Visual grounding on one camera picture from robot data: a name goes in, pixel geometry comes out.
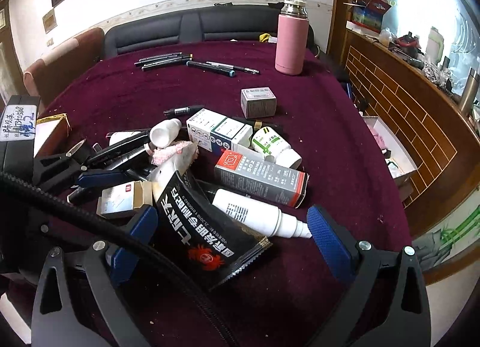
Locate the gold rimmed white tray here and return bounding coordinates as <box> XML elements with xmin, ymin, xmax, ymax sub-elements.
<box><xmin>33</xmin><ymin>113</ymin><xmax>71</xmax><ymax>158</ymax></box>

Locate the small white bottle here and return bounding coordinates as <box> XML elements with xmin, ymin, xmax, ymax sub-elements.
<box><xmin>149</xmin><ymin>119</ymin><xmax>182</xmax><ymax>148</ymax></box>

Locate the pink plush toy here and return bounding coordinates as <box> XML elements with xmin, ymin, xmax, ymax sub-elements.
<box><xmin>148</xmin><ymin>141</ymin><xmax>199</xmax><ymax>199</ymax></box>

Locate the white blue medicine box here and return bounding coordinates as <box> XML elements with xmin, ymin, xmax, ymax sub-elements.
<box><xmin>186</xmin><ymin>108</ymin><xmax>253</xmax><ymax>155</ymax></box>

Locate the black crab snack packet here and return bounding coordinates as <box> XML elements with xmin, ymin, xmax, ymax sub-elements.
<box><xmin>152</xmin><ymin>171</ymin><xmax>272</xmax><ymax>289</ymax></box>

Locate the white spray bottle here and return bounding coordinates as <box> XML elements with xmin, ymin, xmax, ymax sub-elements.
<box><xmin>212</xmin><ymin>190</ymin><xmax>312</xmax><ymax>239</ymax></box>

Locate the grey red medicine box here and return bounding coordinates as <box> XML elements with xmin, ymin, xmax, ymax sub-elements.
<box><xmin>214</xmin><ymin>150</ymin><xmax>309</xmax><ymax>208</ymax></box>

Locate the white gold small box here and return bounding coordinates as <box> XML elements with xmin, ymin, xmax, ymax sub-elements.
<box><xmin>96</xmin><ymin>181</ymin><xmax>153</xmax><ymax>219</ymax></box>

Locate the red capped black marker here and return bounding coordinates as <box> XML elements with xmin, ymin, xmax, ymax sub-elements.
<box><xmin>84</xmin><ymin>130</ymin><xmax>149</xmax><ymax>168</ymax></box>

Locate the black gold lipstick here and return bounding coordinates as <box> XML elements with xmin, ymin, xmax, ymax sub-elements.
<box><xmin>233</xmin><ymin>117</ymin><xmax>283</xmax><ymax>133</ymax></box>

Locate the brown pink armchair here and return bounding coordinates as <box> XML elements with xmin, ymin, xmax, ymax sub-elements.
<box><xmin>23</xmin><ymin>28</ymin><xmax>104</xmax><ymax>112</ymax></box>

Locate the white box on floor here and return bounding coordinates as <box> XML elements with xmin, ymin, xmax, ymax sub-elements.
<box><xmin>363</xmin><ymin>116</ymin><xmax>417</xmax><ymax>186</ymax></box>

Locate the black pen far left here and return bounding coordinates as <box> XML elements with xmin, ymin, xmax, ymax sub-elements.
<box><xmin>136</xmin><ymin>51</ymin><xmax>182</xmax><ymax>64</ymax></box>

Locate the black gold tipped pen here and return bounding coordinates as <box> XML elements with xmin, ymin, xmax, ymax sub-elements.
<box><xmin>134</xmin><ymin>54</ymin><xmax>193</xmax><ymax>71</ymax></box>

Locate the black teal tipped pen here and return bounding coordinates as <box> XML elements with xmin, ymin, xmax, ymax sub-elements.
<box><xmin>186</xmin><ymin>60</ymin><xmax>236</xmax><ymax>77</ymax></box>

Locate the small grey cardboard box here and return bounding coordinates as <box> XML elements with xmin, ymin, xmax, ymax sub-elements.
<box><xmin>240</xmin><ymin>86</ymin><xmax>278</xmax><ymax>120</ymax></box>

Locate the thin silver tipped pen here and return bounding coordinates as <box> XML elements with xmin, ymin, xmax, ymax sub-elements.
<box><xmin>206</xmin><ymin>61</ymin><xmax>260</xmax><ymax>75</ymax></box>

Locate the black sofa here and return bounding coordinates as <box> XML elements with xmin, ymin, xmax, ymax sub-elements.
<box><xmin>103</xmin><ymin>3</ymin><xmax>316</xmax><ymax>60</ymax></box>

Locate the steel thermos on ledge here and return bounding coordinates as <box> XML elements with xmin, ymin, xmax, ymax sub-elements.
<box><xmin>458</xmin><ymin>67</ymin><xmax>479</xmax><ymax>116</ymax></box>

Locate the pink thermos bottle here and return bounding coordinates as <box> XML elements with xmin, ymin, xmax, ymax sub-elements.
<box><xmin>275</xmin><ymin>0</ymin><xmax>309</xmax><ymax>76</ymax></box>

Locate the black braided cable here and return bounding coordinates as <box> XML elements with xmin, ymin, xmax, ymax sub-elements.
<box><xmin>0</xmin><ymin>171</ymin><xmax>238</xmax><ymax>347</ymax></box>

